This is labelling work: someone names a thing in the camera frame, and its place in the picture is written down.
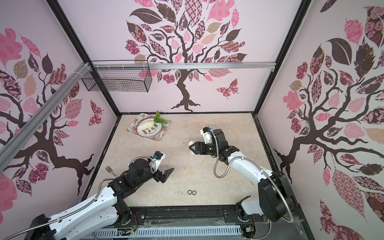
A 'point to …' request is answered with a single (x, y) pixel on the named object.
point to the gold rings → (180, 192)
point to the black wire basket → (131, 76)
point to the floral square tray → (132, 127)
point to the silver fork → (110, 170)
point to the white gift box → (193, 147)
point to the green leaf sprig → (156, 118)
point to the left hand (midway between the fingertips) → (167, 166)
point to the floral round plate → (148, 127)
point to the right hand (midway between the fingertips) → (194, 146)
